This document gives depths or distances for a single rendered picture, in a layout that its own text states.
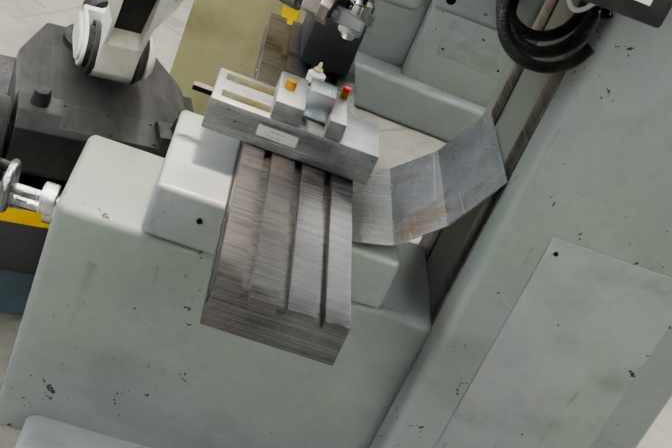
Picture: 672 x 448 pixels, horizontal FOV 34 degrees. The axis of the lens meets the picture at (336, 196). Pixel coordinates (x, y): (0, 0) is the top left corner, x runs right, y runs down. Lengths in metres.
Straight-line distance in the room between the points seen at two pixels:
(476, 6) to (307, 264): 0.55
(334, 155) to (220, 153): 0.25
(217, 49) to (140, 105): 1.09
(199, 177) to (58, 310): 0.41
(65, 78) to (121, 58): 0.20
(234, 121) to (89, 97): 0.84
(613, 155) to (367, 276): 0.53
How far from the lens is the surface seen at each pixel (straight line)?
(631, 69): 1.97
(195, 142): 2.30
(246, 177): 2.08
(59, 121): 2.74
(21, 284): 3.01
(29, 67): 3.01
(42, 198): 2.36
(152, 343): 2.34
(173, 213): 2.15
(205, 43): 4.04
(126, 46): 2.86
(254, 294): 1.78
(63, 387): 2.46
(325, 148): 2.19
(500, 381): 2.28
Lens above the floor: 1.93
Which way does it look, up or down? 28 degrees down
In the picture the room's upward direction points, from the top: 24 degrees clockwise
